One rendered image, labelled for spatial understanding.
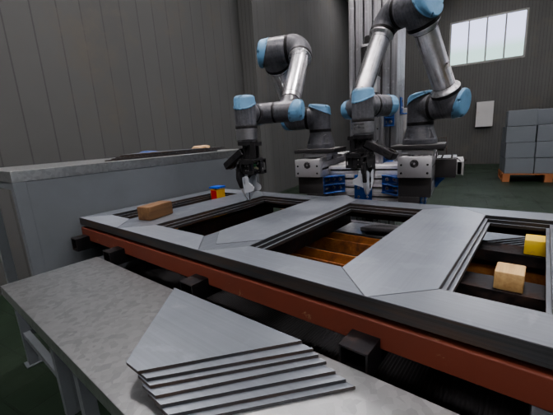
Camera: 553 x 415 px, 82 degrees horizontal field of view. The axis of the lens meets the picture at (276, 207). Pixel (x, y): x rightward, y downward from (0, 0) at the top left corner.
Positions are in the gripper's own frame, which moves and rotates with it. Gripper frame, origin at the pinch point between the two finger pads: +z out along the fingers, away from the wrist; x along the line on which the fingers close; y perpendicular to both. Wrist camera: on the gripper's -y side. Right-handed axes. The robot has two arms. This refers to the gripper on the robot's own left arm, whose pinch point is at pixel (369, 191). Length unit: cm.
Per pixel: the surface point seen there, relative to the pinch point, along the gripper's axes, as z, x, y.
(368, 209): 7.3, -2.1, 1.2
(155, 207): 1, 48, 61
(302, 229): 7.1, 30.4, 8.3
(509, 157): 46, -644, 1
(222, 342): 11, 79, -10
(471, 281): 12, 32, -37
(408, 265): 6, 46, -28
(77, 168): -14, 58, 99
